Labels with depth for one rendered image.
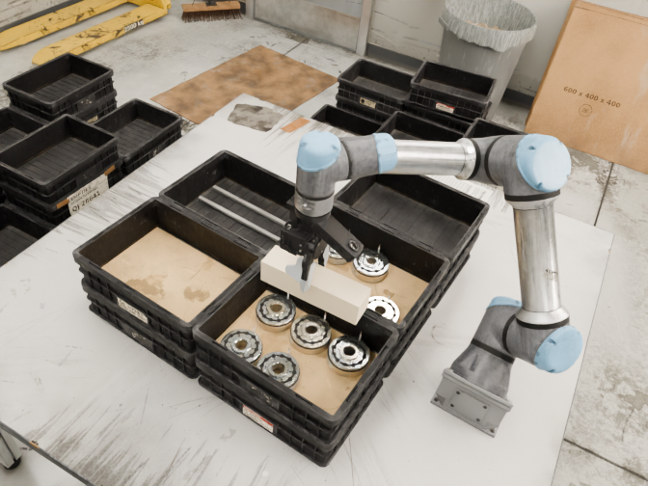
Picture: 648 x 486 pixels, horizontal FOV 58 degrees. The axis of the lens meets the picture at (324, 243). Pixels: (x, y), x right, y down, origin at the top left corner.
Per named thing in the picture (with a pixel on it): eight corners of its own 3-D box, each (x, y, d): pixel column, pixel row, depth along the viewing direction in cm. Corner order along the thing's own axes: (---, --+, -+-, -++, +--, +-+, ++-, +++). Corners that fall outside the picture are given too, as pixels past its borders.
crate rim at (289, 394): (399, 337, 140) (401, 331, 139) (334, 430, 121) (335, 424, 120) (267, 262, 154) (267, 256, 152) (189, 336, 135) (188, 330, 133)
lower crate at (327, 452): (385, 384, 155) (393, 358, 146) (324, 473, 136) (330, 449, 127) (265, 311, 168) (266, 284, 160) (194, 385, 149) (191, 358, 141)
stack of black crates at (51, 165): (86, 194, 280) (66, 112, 249) (134, 217, 272) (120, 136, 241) (16, 241, 254) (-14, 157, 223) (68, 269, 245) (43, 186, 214)
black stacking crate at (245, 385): (391, 360, 147) (400, 333, 139) (329, 450, 128) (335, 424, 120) (266, 287, 160) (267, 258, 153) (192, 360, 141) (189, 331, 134)
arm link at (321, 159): (352, 148, 102) (308, 155, 99) (345, 196, 109) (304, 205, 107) (334, 123, 107) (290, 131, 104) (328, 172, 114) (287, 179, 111)
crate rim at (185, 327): (267, 262, 154) (267, 256, 152) (189, 336, 135) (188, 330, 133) (155, 201, 167) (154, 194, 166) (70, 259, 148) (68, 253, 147)
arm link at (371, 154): (370, 131, 118) (321, 140, 114) (398, 130, 108) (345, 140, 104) (375, 170, 120) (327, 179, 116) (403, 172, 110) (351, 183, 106)
